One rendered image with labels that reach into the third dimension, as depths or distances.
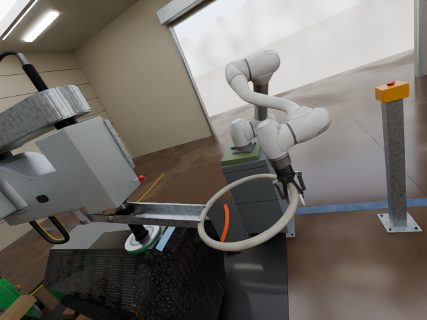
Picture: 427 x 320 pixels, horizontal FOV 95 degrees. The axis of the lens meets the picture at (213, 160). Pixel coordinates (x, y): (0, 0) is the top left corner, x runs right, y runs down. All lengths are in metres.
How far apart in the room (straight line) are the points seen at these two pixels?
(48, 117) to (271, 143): 0.90
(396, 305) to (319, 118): 1.23
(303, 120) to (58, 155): 1.04
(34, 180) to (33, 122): 0.34
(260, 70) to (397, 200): 1.36
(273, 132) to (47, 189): 1.12
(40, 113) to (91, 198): 0.41
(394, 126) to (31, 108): 1.88
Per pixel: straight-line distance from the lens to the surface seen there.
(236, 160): 1.67
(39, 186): 1.33
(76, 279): 1.74
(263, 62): 1.25
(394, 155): 1.74
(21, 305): 1.65
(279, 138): 0.82
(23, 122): 1.14
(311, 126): 0.85
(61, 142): 1.04
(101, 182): 1.02
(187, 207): 1.10
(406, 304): 1.75
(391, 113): 1.62
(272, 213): 1.91
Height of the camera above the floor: 1.48
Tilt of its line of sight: 20 degrees down
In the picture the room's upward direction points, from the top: 23 degrees counter-clockwise
